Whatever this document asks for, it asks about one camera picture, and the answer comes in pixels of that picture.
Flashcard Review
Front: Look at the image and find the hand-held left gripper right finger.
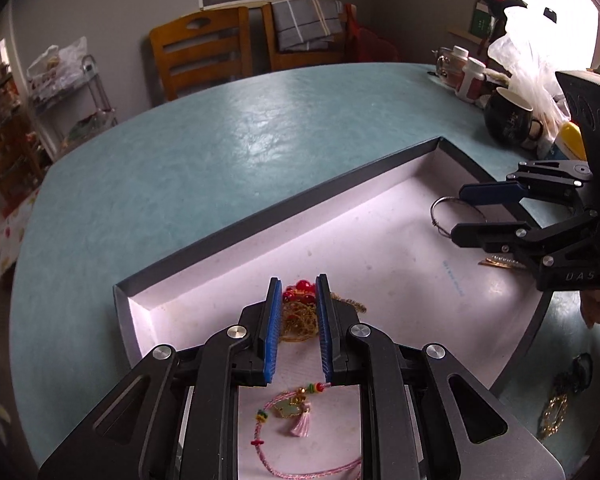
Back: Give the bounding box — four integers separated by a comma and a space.
315, 274, 566, 480

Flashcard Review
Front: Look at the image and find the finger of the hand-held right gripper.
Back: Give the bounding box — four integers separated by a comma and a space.
450, 209, 600, 292
458, 160, 594, 207

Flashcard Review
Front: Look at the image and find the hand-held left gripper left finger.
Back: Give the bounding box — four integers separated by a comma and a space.
37, 276, 284, 480

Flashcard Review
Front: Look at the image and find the gold chain necklace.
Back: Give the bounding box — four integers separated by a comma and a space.
279, 292, 367, 344

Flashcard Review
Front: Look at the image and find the red bead bracelet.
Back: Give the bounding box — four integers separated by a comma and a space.
282, 279, 321, 307

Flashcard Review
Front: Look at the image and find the silver bangle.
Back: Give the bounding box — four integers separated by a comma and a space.
430, 195, 483, 237

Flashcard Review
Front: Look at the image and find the black box with white inside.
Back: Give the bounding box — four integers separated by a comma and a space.
112, 136, 557, 480

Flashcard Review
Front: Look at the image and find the person's right hand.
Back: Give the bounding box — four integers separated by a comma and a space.
579, 286, 600, 331

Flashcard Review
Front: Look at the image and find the gold hair clip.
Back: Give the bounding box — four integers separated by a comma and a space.
478, 254, 527, 270

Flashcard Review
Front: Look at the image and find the yellow packet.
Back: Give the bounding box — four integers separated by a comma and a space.
549, 120, 589, 162

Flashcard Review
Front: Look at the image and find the black mug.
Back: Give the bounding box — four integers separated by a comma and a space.
483, 87, 544, 148

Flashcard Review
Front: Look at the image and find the clear plastic bag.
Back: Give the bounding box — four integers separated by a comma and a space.
487, 4, 573, 128

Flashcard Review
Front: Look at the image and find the glass jar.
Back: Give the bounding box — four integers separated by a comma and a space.
434, 46, 468, 89

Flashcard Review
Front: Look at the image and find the green book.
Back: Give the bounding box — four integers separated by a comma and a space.
467, 0, 497, 39

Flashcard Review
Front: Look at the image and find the gold oval pendant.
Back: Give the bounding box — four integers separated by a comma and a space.
536, 392, 572, 437

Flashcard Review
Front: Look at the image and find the red bag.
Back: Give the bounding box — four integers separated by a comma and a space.
346, 3, 400, 64

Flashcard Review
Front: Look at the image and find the wooden chair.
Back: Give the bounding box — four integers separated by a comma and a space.
260, 0, 352, 72
148, 7, 254, 107

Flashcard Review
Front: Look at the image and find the grey striped cloth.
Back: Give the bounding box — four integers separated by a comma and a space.
271, 0, 344, 53

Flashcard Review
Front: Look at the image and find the floral cloth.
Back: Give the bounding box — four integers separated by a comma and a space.
0, 192, 42, 293

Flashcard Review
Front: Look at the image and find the metal trolley rack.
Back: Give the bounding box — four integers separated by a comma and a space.
27, 54, 119, 153

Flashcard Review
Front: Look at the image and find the wooden shelf unit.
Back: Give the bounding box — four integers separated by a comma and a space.
0, 61, 47, 202

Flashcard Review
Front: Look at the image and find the white plastic bag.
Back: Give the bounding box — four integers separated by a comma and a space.
26, 36, 89, 92

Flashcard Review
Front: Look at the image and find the pink cord necklace with pendant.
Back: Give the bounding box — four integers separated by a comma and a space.
250, 382, 364, 479

